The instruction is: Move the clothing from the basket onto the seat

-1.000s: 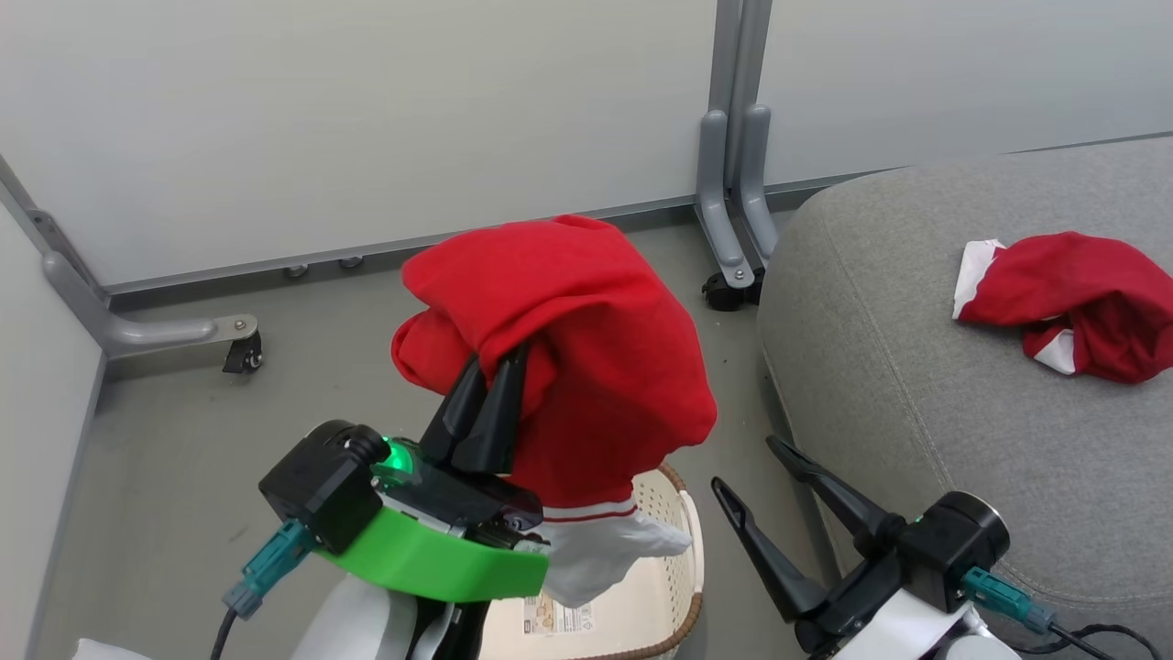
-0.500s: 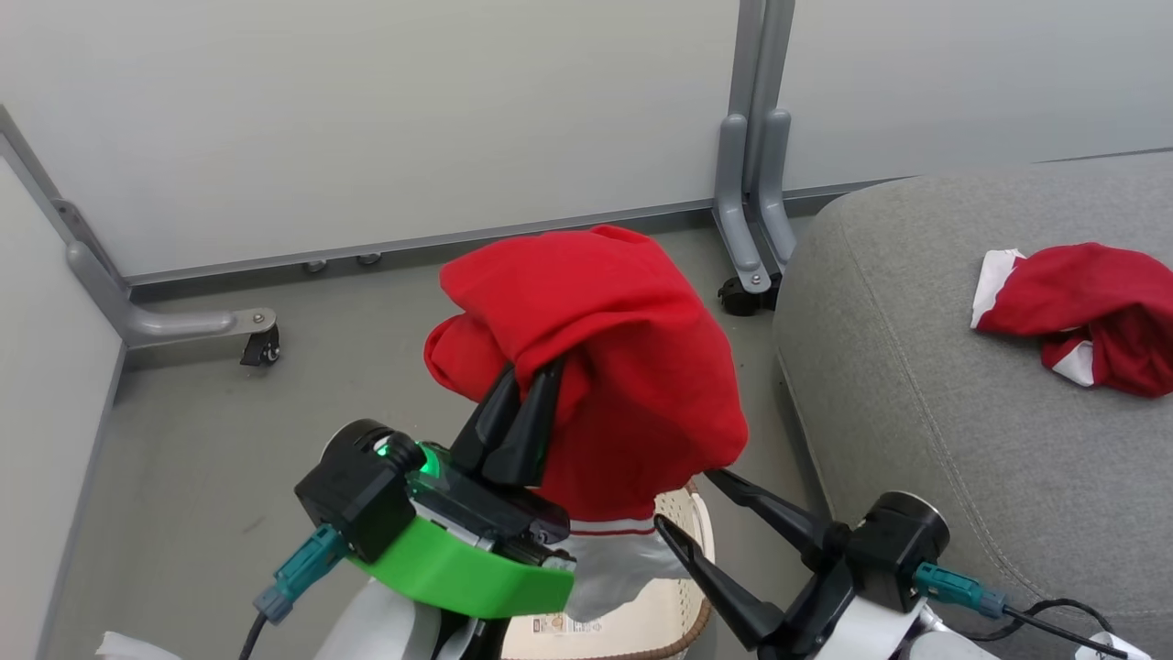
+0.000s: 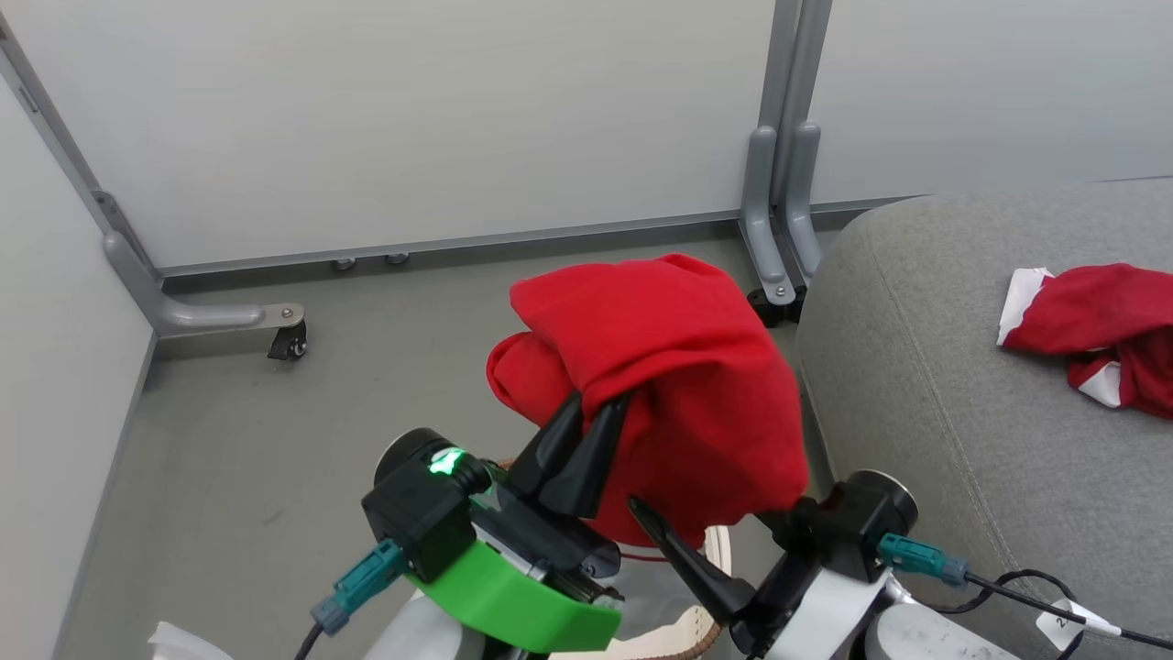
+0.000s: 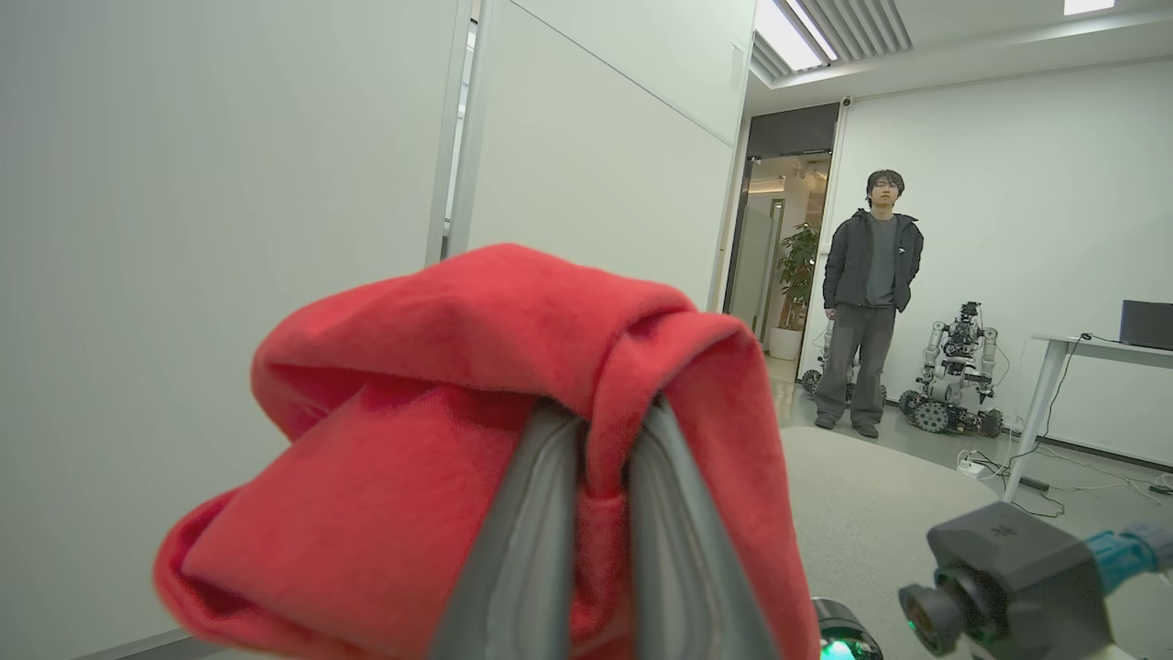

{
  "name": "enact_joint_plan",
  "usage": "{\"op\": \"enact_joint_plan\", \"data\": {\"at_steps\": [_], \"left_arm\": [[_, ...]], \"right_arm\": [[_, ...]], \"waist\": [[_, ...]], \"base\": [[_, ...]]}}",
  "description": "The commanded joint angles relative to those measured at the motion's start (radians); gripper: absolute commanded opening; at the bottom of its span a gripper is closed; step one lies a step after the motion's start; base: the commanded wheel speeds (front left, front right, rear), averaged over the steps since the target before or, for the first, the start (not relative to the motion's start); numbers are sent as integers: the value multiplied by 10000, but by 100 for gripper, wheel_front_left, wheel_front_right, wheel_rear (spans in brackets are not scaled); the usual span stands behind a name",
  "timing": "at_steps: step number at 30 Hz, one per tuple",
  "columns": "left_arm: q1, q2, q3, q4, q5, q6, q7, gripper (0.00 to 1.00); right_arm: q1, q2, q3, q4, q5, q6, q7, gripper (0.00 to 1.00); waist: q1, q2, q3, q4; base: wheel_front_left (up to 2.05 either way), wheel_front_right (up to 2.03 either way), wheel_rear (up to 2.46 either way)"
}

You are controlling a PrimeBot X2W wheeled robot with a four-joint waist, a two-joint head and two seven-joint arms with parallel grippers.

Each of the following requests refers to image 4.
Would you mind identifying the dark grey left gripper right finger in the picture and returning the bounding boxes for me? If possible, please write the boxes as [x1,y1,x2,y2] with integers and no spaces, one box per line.
[628,394,780,660]

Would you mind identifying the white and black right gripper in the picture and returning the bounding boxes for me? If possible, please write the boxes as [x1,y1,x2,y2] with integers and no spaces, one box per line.
[953,640,1146,660]

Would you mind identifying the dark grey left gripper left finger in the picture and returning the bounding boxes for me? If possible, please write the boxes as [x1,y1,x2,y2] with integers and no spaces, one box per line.
[429,403,588,660]

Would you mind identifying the red garment with white trim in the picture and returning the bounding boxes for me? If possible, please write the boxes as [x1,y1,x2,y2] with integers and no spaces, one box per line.
[153,243,821,660]

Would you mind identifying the wheeled robot behind person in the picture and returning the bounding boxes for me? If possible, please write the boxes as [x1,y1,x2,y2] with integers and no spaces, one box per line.
[800,319,888,406]

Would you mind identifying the white desk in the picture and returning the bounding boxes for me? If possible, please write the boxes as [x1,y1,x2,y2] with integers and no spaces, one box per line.
[1003,333,1173,503]

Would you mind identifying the grey tracked wheeled robot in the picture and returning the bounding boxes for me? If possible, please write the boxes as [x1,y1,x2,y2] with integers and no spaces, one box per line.
[898,301,1007,438]

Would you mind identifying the potted green plant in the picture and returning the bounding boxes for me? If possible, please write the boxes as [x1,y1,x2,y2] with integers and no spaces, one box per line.
[767,223,822,361]

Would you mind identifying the dark laptop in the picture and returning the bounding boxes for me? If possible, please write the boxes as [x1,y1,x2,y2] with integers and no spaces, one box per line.
[1120,300,1173,351]

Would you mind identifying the person in dark jacket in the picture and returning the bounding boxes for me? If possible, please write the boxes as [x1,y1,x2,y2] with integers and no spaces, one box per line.
[814,170,925,439]

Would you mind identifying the dark framed glass doorway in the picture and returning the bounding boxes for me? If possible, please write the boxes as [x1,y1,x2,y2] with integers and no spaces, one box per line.
[722,103,840,360]

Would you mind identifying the long ceiling light panel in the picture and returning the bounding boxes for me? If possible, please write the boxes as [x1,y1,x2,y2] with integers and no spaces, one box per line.
[755,0,839,73]

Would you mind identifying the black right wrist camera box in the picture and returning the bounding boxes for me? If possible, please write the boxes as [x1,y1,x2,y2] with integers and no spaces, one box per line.
[898,501,1115,659]

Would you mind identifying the teal plug cable of right wrist camera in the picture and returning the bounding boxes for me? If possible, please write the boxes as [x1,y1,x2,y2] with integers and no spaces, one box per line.
[1084,520,1173,575]

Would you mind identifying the black floor cables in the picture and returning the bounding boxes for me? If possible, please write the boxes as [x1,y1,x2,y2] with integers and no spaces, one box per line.
[970,339,1173,520]

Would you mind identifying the grey partition post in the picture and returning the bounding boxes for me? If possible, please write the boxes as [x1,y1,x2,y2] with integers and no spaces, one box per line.
[425,0,498,267]

